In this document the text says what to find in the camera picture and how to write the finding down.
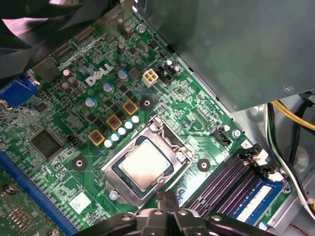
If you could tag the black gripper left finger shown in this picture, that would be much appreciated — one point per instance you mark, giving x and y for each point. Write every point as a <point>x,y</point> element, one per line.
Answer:
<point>150,223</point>

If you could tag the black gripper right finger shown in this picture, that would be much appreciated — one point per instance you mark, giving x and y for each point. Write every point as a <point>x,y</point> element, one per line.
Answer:
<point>187,223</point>

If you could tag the silver CPU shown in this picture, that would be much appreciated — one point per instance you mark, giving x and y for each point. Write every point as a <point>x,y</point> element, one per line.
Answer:
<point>145,164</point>

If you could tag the CPU socket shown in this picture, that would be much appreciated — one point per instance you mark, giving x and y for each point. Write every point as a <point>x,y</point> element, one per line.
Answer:
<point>115,169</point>

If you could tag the black RAM slot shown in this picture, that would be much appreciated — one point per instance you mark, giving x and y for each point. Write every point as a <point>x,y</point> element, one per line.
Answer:
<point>217,180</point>
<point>236,194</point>

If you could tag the RAM stick with blue label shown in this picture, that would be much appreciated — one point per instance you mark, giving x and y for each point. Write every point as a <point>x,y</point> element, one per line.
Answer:
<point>256,201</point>

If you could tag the blue expansion slot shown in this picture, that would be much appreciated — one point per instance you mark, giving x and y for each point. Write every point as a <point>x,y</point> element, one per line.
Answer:
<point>32,189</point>

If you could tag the green motherboard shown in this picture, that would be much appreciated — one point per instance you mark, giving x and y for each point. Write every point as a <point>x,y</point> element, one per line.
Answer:
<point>73,123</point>

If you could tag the black PC case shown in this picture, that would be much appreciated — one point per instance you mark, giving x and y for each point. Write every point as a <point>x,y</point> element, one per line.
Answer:
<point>302,157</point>

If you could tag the white four-pin power connector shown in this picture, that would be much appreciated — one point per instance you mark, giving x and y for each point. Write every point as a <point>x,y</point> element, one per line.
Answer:
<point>150,77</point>

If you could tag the grey power supply unit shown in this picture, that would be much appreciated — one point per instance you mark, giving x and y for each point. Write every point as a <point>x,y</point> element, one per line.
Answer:
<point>233,49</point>

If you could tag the blue VGA port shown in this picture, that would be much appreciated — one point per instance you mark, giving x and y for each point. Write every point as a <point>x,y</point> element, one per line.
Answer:
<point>17,91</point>

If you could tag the black case fan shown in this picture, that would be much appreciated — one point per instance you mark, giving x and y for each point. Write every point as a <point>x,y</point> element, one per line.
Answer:
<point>37,37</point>

